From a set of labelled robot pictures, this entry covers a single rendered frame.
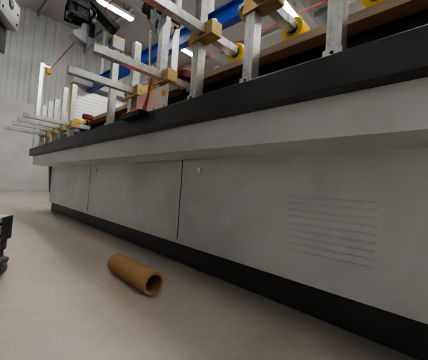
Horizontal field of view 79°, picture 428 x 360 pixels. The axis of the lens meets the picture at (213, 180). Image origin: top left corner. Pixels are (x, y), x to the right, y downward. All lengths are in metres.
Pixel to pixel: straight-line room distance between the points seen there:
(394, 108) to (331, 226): 0.39
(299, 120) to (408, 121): 0.23
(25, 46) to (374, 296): 9.35
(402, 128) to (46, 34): 9.55
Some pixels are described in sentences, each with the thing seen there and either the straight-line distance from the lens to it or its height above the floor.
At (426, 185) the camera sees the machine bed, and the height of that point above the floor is 0.43.
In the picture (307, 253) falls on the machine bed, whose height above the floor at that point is 0.20.
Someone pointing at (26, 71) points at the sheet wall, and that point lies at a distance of 9.29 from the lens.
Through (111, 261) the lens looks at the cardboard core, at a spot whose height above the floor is 0.06.
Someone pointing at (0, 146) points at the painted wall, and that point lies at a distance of 8.78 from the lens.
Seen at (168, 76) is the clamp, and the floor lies 0.83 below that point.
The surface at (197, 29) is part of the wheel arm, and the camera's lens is 1.04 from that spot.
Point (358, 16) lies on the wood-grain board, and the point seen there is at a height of 0.88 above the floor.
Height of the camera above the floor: 0.38
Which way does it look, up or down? 2 degrees up
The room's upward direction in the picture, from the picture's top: 4 degrees clockwise
